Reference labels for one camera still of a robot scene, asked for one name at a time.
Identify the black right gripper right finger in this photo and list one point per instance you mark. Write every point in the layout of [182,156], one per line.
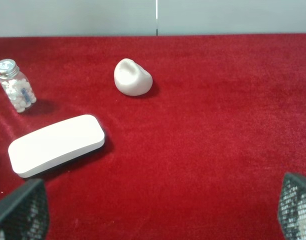
[291,212]

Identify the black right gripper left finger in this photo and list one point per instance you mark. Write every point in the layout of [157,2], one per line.
[24,213]

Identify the white rounded rectangular box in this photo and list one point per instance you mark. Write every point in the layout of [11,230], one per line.
[55,144]

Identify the red velvet tablecloth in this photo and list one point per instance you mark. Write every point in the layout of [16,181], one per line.
[200,156]

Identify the glass pill bottle silver cap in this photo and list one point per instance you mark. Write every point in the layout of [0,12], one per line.
[16,86]

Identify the white dented lump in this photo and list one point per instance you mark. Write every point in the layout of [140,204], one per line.
[131,79]

